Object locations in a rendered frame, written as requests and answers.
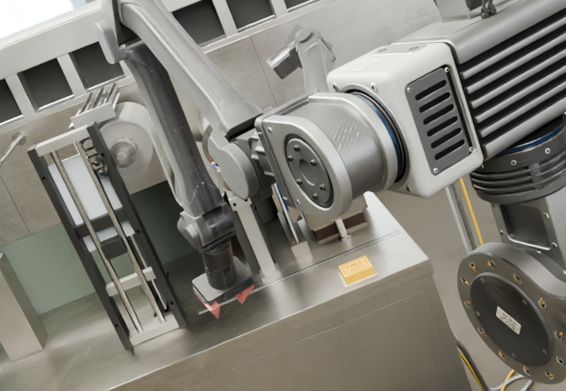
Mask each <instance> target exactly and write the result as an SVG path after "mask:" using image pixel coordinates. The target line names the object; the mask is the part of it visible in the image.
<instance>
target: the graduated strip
mask: <svg viewBox="0 0 566 391"><path fill-rule="evenodd" d="M399 233H401V232H400V231H399V230H397V231H395V232H392V233H389V234H387V235H384V236H382V237H380V238H377V239H374V240H372V241H370V242H368V243H365V244H362V245H360V246H357V247H355V248H353V249H350V250H347V251H345V252H343V253H341V254H337V255H335V256H333V257H331V258H328V259H326V260H323V261H320V262H318V263H316V264H314V265H310V266H308V267H306V268H304V269H301V270H298V271H296V272H293V273H291V274H289V275H287V276H283V277H281V278H279V279H277V280H274V281H271V282H269V283H266V284H264V285H263V286H260V287H256V288H254V289H252V291H251V292H250V293H249V294H252V293H254V292H257V291H260V290H262V289H264V288H266V287H270V286H272V285H274V284H276V283H279V282H281V281H284V280H286V279H289V278H291V277H293V276H297V275H299V274H301V273H303V272H306V271H308V270H311V269H313V268H316V267H318V266H320V265H324V264H326V263H328V262H330V261H332V260H336V259H338V258H340V257H343V256H345V255H347V254H351V253H353V252H355V251H357V250H359V249H363V248H365V247H367V246H370V245H372V244H375V243H377V242H380V241H382V240H384V239H386V238H390V237H392V236H394V235H397V234H399ZM235 300H238V297H237V296H236V297H232V298H230V299H229V300H227V301H223V302H220V303H218V305H219V306H222V305H225V304H227V303H230V302H233V301H235ZM208 311H210V310H209V309H208V308H205V309H202V310H200V311H198V314H199V315H200V314H203V313H206V312H208Z"/></svg>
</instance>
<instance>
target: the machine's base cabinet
mask: <svg viewBox="0 0 566 391"><path fill-rule="evenodd" d="M147 391H472V388H471V385H470V383H469V380H468V377H467V373H466V370H465V368H464V366H463V363H462V359H461V356H460V353H459V350H458V348H457V344H456V342H455V339H454V336H453V333H452V331H451V326H450V324H449V321H448V318H447V317H446V312H445V309H444V307H443V304H442V301H441V297H440V294H439V293H438V290H437V287H436V284H435V280H434V277H433V275H432V274H431V275H428V276H426V277H423V278H421V279H418V280H417V281H413V282H410V283H409V284H407V285H404V286H402V287H399V288H396V289H394V290H391V291H390V292H386V293H384V294H382V295H380V296H377V297H374V298H372V299H370V300H367V301H365V302H363V303H359V304H357V305H355V306H353V307H351V308H347V309H345V310H343V311H340V312H338V313H335V314H333V315H330V316H328V317H326V318H324V319H320V320H319V321H316V322H314V323H311V324H308V325H306V326H303V327H301V328H300V329H296V330H293V331H292V332H289V333H287V334H284V335H282V336H279V337H277V338H274V339H273V340H269V341H266V342H265V343H263V344H260V345H257V346H255V347H252V348H250V349H247V350H246V351H242V352H240V353H238V354H236V355H233V356H230V357H228V358H226V359H223V360H221V361H219V362H215V363H213V364H211V365H209V366H207V367H203V368H201V369H199V370H196V371H194V372H191V373H189V374H186V375H184V376H182V377H180V378H176V379H174V380H172V381H170V382H167V383H164V384H162V385H159V386H157V387H156V388H152V389H149V390H147Z"/></svg>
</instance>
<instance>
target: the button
mask: <svg viewBox="0 0 566 391"><path fill-rule="evenodd" d="M339 270H340V273H341V275H342V277H343V278H344V280H345V282H346V284H347V286H348V285H349V284H352V283H354V282H357V281H360V280H362V279H365V278H367V277H368V276H372V275H375V271H374V269H373V267H372V265H371V263H370V261H369V260H368V259H367V258H366V256H363V257H360V258H359V259H356V260H352V261H351V262H349V263H346V264H344V265H341V266H339Z"/></svg>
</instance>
